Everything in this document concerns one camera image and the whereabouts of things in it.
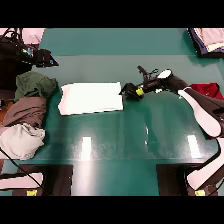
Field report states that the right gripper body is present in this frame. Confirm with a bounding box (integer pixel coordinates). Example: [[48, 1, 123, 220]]
[[119, 82, 147, 101]]

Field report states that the white T-shirt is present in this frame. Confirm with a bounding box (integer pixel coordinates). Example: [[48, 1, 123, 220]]
[[57, 81, 125, 116]]

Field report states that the red garment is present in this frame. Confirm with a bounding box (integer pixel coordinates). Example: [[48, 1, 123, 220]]
[[189, 82, 224, 101]]

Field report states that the dark blue garment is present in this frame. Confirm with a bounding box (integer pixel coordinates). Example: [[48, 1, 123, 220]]
[[187, 28, 224, 60]]

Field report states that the pale pink garment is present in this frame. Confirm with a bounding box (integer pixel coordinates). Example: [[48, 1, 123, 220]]
[[194, 28, 224, 53]]

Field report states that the green garment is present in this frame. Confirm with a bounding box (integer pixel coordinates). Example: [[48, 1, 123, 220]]
[[14, 71, 58, 102]]

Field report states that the brown garment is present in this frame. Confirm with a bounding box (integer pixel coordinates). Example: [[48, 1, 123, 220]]
[[1, 96, 48, 130]]

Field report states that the pale grey garment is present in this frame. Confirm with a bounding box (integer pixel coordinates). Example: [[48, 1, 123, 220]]
[[0, 122, 46, 161]]

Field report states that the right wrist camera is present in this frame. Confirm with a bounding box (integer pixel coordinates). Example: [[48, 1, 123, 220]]
[[136, 65, 152, 84]]

